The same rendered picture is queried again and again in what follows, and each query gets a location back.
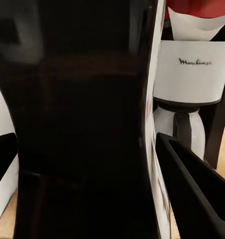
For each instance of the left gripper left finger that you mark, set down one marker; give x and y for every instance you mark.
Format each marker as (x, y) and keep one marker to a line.
(8, 151)

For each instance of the countertop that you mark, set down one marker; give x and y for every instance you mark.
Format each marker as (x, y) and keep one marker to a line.
(7, 220)

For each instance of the paper coffee filter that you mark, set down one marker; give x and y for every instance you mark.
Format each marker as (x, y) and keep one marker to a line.
(191, 28)

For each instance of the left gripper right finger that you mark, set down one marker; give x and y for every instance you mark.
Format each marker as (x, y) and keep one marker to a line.
(195, 190)

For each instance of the coffee maker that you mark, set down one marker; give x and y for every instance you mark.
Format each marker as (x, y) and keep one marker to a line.
(189, 92)

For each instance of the bottle of coffee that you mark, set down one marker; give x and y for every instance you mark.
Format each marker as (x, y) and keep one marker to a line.
(78, 78)

